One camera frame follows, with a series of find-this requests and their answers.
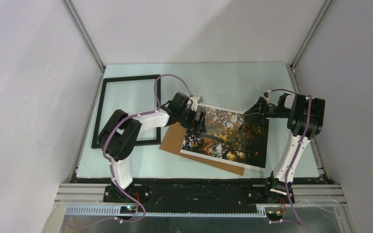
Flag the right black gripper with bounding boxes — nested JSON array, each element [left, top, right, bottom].
[[243, 97, 290, 126]]

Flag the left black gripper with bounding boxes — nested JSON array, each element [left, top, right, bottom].
[[177, 106, 206, 133]]

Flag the autumn leaves photo print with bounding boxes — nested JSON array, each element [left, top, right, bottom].
[[180, 104, 269, 172]]

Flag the black picture frame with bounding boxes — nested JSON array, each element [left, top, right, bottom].
[[91, 74, 161, 149]]

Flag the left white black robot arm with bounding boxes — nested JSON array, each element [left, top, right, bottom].
[[97, 92, 206, 202]]

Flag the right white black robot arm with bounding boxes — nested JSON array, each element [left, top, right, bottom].
[[244, 92, 325, 203]]

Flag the brown cardboard backing board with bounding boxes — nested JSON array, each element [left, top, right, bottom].
[[159, 123, 244, 176]]

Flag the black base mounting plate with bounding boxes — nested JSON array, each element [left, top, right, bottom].
[[103, 178, 294, 214]]

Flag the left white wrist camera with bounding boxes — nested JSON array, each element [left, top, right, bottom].
[[189, 96, 203, 111]]

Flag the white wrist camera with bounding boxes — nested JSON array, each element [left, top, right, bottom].
[[189, 96, 203, 111], [263, 90, 271, 103]]

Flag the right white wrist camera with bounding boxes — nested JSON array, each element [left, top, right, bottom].
[[263, 90, 271, 103]]

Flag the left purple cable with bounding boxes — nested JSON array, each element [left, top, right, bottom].
[[101, 74, 194, 223]]

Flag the purple cable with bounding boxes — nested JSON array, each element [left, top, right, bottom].
[[268, 89, 313, 226], [101, 74, 194, 223]]

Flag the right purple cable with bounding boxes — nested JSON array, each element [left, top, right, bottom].
[[268, 89, 313, 226]]

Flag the aluminium frame rail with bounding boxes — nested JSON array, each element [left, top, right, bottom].
[[55, 183, 347, 217]]

